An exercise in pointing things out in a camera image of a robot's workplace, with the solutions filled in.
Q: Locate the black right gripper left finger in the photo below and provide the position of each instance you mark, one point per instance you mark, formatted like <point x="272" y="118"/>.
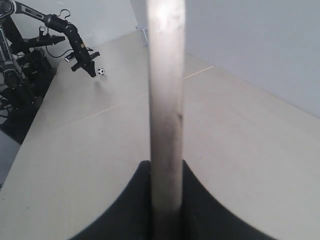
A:
<point x="129" y="216"/>

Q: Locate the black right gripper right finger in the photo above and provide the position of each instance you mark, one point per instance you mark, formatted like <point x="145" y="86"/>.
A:
<point x="205" y="218"/>

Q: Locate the wooden paint brush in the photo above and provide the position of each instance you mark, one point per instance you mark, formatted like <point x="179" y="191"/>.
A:
<point x="166" y="44"/>

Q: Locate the small soccer ball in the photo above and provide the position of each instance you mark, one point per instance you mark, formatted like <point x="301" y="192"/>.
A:
<point x="101" y="71"/>

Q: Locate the black equipment stand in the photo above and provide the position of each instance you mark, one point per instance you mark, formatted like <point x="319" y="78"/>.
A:
<point x="25" y="74"/>

